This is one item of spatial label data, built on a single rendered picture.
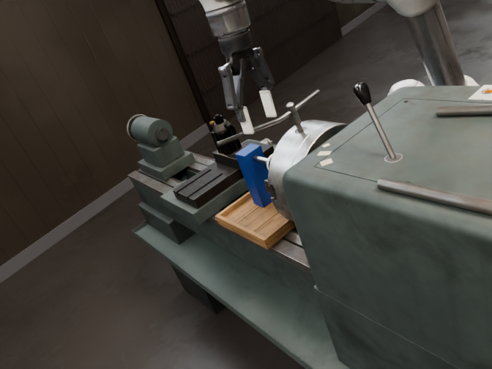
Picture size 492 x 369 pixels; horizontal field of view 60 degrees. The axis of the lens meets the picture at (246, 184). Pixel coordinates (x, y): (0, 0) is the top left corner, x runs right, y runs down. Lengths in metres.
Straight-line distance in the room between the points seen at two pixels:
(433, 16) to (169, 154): 1.36
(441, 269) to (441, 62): 0.84
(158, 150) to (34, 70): 2.23
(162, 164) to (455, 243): 1.65
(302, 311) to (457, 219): 0.99
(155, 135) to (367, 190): 1.47
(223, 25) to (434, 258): 0.62
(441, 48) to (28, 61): 3.44
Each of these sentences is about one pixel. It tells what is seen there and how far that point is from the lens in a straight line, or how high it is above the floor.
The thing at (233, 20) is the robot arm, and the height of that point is 1.59.
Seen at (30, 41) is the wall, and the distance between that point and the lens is 4.23.
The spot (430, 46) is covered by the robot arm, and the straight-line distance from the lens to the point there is 1.47.
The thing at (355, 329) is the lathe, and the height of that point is 0.78.
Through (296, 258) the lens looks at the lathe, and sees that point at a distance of 1.33.
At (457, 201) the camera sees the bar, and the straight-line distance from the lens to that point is 0.75.
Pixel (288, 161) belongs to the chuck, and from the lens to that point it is 1.15.
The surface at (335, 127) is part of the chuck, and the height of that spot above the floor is 1.23.
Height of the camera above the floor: 1.71
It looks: 28 degrees down
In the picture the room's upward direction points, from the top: 21 degrees counter-clockwise
